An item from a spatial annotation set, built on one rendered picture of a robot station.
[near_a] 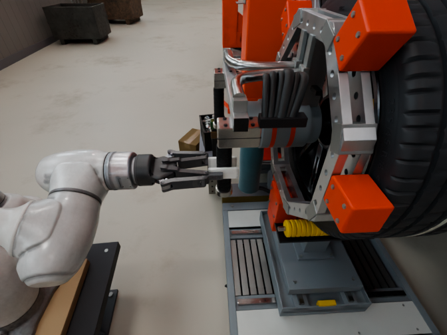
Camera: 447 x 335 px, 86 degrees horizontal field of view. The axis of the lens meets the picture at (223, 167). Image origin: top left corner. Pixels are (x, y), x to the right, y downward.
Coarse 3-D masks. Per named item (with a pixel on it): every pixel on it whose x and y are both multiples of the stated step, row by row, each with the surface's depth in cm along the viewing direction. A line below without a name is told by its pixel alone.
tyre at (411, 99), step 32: (352, 0) 52; (416, 0) 43; (416, 32) 39; (384, 64) 43; (416, 64) 38; (384, 96) 44; (416, 96) 38; (384, 128) 44; (416, 128) 39; (384, 160) 44; (416, 160) 40; (384, 192) 45; (416, 192) 44; (320, 224) 72; (384, 224) 49; (416, 224) 50
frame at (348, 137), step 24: (312, 24) 54; (336, 24) 45; (288, 48) 72; (336, 72) 44; (360, 72) 44; (336, 96) 44; (360, 96) 44; (336, 120) 45; (360, 120) 44; (336, 144) 44; (360, 144) 43; (288, 168) 90; (336, 168) 46; (360, 168) 47; (288, 192) 80; (312, 216) 56
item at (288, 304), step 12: (264, 216) 133; (264, 228) 124; (264, 240) 125; (276, 252) 116; (276, 264) 111; (276, 276) 105; (276, 288) 103; (276, 300) 104; (288, 300) 99; (300, 300) 96; (312, 300) 99; (324, 300) 96; (336, 300) 99; (348, 300) 96; (360, 300) 99; (288, 312) 97; (300, 312) 98; (312, 312) 98; (324, 312) 99; (336, 312) 100
